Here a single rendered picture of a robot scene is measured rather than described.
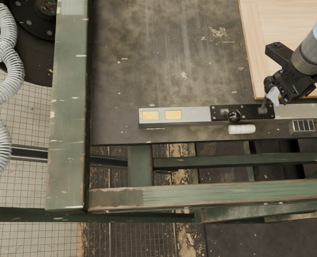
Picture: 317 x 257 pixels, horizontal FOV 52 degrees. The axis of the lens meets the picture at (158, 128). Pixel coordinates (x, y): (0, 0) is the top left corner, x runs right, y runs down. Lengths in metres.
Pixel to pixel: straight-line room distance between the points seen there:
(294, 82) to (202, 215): 1.34
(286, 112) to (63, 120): 0.68
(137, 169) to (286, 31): 0.72
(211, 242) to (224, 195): 2.21
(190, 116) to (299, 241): 1.76
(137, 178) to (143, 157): 0.07
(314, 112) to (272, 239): 1.71
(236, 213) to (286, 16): 1.06
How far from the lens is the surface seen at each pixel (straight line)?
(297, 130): 1.11
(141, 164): 1.01
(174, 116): 0.99
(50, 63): 1.61
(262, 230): 2.76
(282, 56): 0.88
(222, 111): 1.00
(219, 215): 1.95
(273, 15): 1.31
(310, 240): 2.55
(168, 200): 0.91
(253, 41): 1.21
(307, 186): 1.03
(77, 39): 1.06
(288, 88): 0.86
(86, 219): 1.52
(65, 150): 0.91
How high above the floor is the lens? 2.20
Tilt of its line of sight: 34 degrees down
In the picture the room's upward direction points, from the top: 79 degrees counter-clockwise
